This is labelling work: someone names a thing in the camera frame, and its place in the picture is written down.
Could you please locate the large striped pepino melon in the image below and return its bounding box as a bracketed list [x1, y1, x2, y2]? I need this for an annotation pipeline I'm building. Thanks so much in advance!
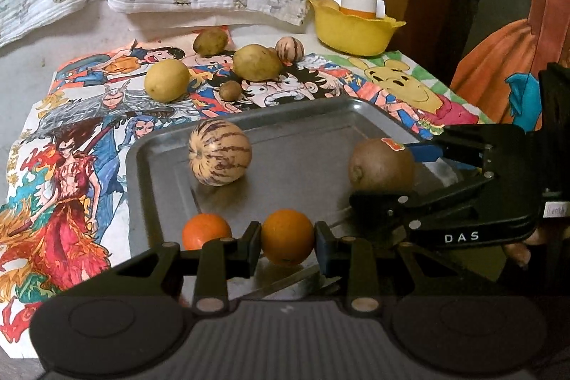
[187, 119, 253, 187]

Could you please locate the large brown potato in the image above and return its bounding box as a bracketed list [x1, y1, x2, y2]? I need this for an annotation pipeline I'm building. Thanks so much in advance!
[232, 44, 284, 82]

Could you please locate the metal tray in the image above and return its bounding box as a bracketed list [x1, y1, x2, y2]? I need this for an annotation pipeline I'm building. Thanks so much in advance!
[126, 96, 488, 306]

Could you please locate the small reddish mandarin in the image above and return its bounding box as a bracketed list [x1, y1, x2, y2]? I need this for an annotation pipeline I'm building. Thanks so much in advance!
[182, 213, 233, 251]

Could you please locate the person's right hand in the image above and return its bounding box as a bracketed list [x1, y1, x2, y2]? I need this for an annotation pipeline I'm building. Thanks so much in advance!
[505, 228, 548, 270]

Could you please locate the orange dress picture cloth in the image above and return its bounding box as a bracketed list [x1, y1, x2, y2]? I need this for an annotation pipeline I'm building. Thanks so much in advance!
[450, 0, 570, 134]

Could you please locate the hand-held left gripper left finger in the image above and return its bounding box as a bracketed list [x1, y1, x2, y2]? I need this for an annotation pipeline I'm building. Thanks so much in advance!
[109, 222, 263, 315]

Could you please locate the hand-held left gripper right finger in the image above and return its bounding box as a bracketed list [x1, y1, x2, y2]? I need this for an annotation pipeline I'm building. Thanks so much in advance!
[314, 221, 499, 314]

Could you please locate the brown kiwi with red sticker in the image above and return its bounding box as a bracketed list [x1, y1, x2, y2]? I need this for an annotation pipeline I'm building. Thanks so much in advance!
[348, 137, 416, 196]

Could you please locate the yellow-brown pear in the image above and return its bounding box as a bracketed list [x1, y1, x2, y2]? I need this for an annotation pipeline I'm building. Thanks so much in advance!
[193, 27, 230, 56]

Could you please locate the small brown kiwi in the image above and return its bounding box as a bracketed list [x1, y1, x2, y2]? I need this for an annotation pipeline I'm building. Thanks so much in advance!
[218, 80, 243, 101]

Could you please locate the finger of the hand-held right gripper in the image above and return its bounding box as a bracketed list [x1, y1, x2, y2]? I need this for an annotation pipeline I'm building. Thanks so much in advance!
[403, 140, 496, 178]
[349, 173, 493, 231]

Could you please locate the large orange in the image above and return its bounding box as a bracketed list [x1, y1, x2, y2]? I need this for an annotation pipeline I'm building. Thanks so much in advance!
[260, 209, 315, 266]

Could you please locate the yellow lemon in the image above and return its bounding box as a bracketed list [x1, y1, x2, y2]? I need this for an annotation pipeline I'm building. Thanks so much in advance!
[143, 58, 191, 103]

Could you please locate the small striped pepino melon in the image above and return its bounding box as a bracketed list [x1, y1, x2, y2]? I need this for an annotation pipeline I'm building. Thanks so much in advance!
[275, 36, 305, 63]

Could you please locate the yellow plastic bowl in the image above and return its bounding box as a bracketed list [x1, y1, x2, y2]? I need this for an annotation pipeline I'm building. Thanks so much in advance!
[308, 0, 407, 56]

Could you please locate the anime character drawings collage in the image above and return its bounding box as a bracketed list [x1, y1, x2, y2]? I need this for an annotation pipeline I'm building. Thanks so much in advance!
[0, 26, 446, 359]

